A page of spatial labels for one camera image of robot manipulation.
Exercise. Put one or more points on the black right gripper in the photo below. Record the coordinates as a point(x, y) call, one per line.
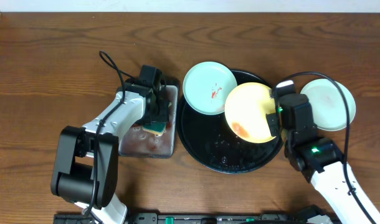
point(272, 119)

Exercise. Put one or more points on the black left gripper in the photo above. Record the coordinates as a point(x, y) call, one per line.
point(164, 107)

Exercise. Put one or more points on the green and yellow scrub sponge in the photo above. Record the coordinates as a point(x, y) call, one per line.
point(157, 128)

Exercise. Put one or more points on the yellow plate with ketchup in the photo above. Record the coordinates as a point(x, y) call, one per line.
point(246, 108)

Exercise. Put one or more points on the mint green plate with ketchup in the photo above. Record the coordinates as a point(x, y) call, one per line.
point(206, 87)

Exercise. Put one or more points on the pale green cleaned plate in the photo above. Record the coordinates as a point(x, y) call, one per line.
point(329, 113)

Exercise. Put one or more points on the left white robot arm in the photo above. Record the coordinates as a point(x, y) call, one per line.
point(86, 163)

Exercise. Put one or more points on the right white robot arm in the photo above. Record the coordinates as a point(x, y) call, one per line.
point(320, 160)

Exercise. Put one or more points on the metal tray of soapy water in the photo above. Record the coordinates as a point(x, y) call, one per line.
point(139, 143)

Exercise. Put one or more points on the round black serving tray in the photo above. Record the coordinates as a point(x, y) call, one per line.
point(210, 141)

